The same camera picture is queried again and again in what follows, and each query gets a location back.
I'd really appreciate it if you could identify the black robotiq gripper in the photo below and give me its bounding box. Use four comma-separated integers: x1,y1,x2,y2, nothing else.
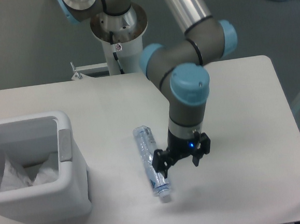
152,130,211,179

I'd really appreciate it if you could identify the clear plastic wrapper bag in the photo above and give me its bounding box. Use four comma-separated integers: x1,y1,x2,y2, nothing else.
0,153,59,192

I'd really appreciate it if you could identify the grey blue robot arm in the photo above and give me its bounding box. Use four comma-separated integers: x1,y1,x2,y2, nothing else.
57,0,237,176

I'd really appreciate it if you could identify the white trash can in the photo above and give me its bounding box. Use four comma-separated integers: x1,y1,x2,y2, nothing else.
0,111,92,224

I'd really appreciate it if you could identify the crushed clear plastic bottle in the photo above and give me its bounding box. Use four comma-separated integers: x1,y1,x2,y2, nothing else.
132,125,172,203

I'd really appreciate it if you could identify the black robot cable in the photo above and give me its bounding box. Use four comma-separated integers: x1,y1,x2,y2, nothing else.
108,30,125,76

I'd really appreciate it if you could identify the white pedestal base frame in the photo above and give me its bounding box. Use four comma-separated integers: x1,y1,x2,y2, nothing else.
70,62,142,81

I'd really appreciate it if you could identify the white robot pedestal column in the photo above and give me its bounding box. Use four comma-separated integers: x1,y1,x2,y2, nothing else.
90,2,148,71

